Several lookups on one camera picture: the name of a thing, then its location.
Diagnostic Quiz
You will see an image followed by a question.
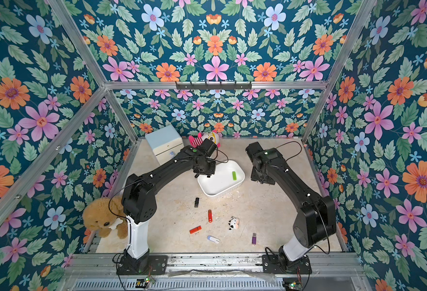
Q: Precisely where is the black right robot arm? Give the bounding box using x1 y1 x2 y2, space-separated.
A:
246 142 337 274

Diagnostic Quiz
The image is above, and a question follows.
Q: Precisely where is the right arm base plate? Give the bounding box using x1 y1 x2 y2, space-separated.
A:
261 254 312 275

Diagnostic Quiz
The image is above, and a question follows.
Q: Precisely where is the black hook rail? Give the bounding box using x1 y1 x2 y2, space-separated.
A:
175 81 252 91

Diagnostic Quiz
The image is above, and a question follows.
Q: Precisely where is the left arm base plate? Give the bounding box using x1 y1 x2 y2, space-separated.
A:
116 255 168 276

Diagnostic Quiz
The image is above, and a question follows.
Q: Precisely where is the white mini drawer cabinet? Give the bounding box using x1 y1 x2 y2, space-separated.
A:
145 125 184 165

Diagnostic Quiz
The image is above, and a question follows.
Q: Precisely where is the white blue usb drive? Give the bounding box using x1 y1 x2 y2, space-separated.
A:
207 235 220 244

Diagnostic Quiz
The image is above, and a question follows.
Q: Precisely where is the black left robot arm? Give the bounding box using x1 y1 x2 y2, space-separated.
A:
122 139 217 260

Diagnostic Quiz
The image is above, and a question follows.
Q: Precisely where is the small cow plush toy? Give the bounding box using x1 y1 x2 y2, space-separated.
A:
229 217 240 230

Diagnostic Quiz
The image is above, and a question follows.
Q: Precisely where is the pink striped plush toy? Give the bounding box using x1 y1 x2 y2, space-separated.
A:
189 131 221 148

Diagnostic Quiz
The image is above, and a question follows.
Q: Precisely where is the white plastic storage box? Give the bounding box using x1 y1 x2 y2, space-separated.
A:
197 160 245 198

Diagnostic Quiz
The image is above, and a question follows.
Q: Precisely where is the red rectangular usb drive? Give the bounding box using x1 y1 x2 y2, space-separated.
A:
189 226 202 234

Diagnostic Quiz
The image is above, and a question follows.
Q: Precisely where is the brown teddy bear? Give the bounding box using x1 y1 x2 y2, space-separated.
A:
82 196 128 239

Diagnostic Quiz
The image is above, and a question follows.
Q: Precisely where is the red rounded usb drive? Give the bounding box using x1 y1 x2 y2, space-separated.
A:
208 210 213 223

